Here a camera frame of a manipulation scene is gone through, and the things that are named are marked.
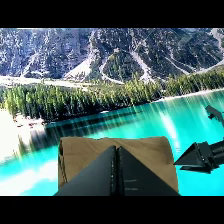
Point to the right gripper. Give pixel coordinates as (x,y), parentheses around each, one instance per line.
(213,156)

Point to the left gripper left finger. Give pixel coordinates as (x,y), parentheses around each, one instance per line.
(95,178)

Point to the beige shirt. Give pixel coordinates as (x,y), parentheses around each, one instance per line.
(83,151)

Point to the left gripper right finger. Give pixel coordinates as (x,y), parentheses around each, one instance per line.
(140,180)

